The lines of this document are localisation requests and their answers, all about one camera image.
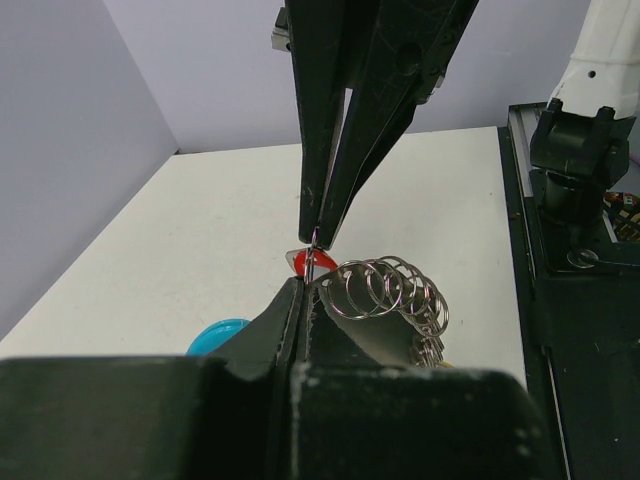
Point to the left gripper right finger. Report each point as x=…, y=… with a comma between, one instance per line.
x=353, y=418

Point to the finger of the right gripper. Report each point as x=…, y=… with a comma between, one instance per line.
x=328, y=42
x=408, y=52

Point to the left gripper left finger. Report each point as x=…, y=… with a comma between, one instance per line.
x=224, y=415

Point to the large keyring blue handle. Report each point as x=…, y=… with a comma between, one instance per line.
x=381, y=311

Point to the red tag key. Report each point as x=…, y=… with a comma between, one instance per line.
x=310, y=262

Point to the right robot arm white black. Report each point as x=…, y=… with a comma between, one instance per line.
x=582, y=135

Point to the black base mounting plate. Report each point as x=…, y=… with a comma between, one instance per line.
x=578, y=300

